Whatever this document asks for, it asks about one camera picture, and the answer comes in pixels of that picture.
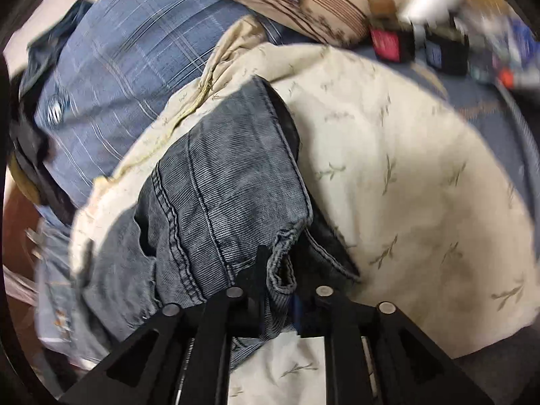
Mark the grey-blue denim pants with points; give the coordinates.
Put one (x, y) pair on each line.
(219, 185)

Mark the blue bed sheet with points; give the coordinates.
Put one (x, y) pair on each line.
(476, 105)

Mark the black box with blue face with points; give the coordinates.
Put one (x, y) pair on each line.
(447, 52)

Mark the dark blue jeans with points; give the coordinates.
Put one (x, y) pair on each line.
(50, 46)

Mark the blue plaid pillow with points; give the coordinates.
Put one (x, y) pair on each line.
(126, 71)

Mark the brown cloth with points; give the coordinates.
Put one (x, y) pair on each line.
(23, 181)

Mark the black box with red face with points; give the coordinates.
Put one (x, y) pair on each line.
(386, 44)

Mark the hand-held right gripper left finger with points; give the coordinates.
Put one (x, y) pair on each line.
(249, 303)

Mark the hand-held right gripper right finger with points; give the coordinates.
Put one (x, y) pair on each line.
(346, 346)

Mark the blue star-print sheet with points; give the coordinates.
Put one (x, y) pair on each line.
(59, 295)

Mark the black garment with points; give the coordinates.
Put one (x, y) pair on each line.
(31, 143)

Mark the cream leaf-print blanket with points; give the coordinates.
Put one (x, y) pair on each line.
(400, 177)

